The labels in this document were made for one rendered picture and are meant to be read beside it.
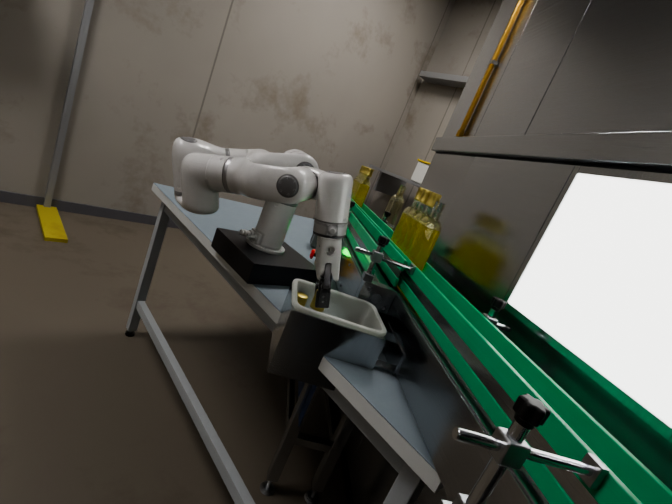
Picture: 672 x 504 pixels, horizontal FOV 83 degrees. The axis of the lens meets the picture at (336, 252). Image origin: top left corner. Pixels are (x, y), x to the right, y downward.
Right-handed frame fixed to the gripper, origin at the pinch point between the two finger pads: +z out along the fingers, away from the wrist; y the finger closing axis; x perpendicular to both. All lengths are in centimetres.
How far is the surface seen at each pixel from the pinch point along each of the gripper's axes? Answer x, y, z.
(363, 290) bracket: -11.8, 9.0, 1.5
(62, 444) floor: 74, 24, 68
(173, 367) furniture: 47, 49, 54
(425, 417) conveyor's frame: -18.1, -27.2, 10.8
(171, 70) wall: 109, 254, -74
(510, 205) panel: -47, 9, -25
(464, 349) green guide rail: -23.7, -24.9, -2.1
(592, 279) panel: -44, -25, -17
